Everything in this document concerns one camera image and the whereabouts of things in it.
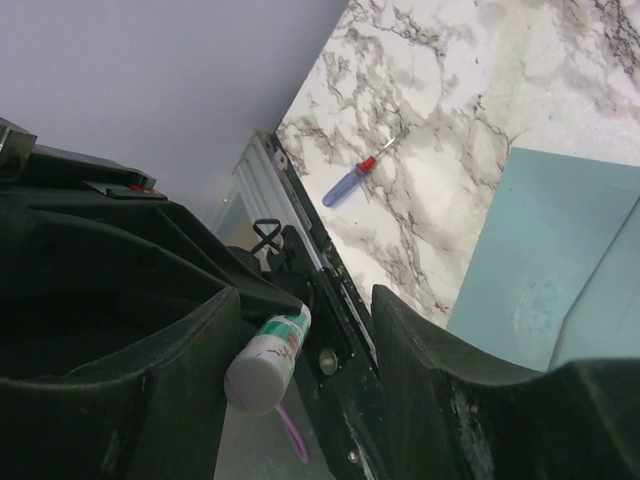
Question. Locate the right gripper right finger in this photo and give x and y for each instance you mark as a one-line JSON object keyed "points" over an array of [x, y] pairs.
{"points": [[454, 411]]}

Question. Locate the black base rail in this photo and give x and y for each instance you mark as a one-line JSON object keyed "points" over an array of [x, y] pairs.
{"points": [[337, 375]]}

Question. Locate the green glue tube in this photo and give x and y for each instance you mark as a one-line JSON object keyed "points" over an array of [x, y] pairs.
{"points": [[257, 379]]}

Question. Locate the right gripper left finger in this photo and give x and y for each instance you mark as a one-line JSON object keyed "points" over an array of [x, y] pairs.
{"points": [[152, 410]]}

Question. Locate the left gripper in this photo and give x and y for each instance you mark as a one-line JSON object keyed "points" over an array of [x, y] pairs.
{"points": [[92, 259]]}

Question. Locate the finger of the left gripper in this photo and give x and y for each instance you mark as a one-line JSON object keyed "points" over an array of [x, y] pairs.
{"points": [[250, 270]]}

